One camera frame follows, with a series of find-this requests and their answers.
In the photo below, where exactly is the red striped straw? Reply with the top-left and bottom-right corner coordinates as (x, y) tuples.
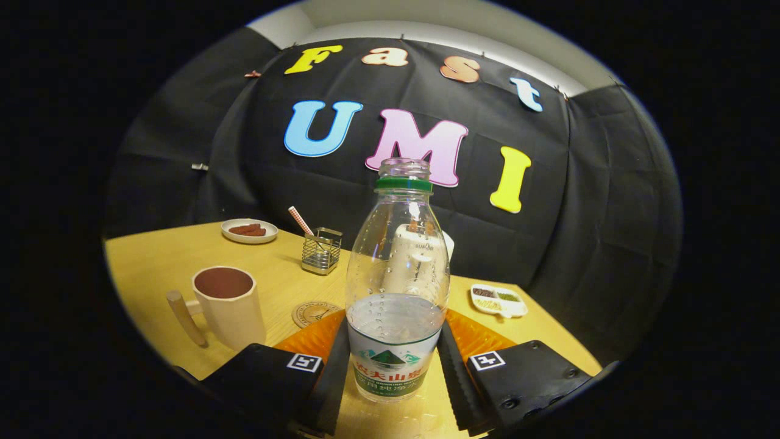
(288, 206), (315, 237)

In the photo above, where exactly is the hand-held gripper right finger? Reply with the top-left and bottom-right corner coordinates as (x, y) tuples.
(436, 308), (593, 437)

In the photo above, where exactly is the cream cup with wooden handle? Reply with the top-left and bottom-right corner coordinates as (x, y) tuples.
(166, 266), (268, 351)

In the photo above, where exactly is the round cork coaster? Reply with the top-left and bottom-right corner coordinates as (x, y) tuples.
(291, 301), (343, 329)

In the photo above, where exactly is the small round white plate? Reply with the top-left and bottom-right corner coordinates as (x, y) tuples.
(221, 218), (279, 244)

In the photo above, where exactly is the clear plastic juice bottle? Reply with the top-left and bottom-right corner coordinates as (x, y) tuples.
(345, 157), (452, 403)

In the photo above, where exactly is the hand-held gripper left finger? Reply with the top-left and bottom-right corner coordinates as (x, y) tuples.
(198, 309), (352, 437)

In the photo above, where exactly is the white divided dish with beans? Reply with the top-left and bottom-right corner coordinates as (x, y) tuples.
(470, 284), (528, 319)

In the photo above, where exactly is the wire mesh holder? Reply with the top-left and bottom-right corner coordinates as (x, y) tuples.
(301, 227), (343, 276)

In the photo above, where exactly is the wooden table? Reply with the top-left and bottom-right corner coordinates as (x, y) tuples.
(104, 221), (604, 439)

